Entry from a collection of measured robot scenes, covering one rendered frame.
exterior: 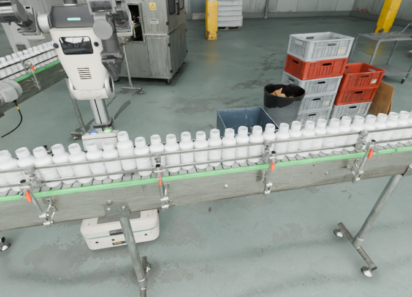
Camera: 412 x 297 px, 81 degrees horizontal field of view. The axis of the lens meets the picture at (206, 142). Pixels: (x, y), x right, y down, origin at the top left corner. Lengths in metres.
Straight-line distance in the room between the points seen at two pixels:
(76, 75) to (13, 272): 1.45
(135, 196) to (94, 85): 0.70
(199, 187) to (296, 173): 0.46
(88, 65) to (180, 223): 1.36
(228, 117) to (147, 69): 3.26
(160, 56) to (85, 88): 3.18
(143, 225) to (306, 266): 1.18
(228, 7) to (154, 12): 6.11
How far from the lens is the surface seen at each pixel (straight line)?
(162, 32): 4.49
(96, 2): 0.95
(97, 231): 1.91
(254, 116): 1.72
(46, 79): 2.75
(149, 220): 1.85
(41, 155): 1.05
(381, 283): 2.19
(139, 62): 4.77
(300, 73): 3.21
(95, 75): 1.48
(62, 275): 2.12
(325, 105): 3.60
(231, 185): 1.10
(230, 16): 10.36
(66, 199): 1.13
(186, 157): 0.99
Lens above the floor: 1.68
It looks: 34 degrees down
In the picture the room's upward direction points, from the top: straight up
